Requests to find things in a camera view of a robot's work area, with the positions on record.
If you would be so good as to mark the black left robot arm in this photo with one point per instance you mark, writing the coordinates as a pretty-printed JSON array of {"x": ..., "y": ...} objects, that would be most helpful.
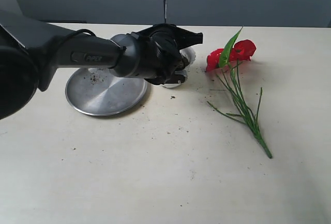
[{"x": 32, "y": 51}]

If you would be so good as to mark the round stainless steel plate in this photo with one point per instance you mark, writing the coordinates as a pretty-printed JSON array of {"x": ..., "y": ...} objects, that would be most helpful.
[{"x": 96, "y": 92}]

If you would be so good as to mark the white scalloped flower pot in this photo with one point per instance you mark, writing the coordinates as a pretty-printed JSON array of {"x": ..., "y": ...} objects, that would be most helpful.
[{"x": 190, "y": 55}]

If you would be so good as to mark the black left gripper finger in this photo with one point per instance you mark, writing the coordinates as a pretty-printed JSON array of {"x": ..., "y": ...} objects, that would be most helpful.
[{"x": 178, "y": 77}]

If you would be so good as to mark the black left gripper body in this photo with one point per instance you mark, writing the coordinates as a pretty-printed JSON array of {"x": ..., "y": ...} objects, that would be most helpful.
[{"x": 163, "y": 43}]

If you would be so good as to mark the artificial red flower stem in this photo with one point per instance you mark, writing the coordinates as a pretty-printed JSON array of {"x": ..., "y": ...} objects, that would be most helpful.
[{"x": 228, "y": 60}]

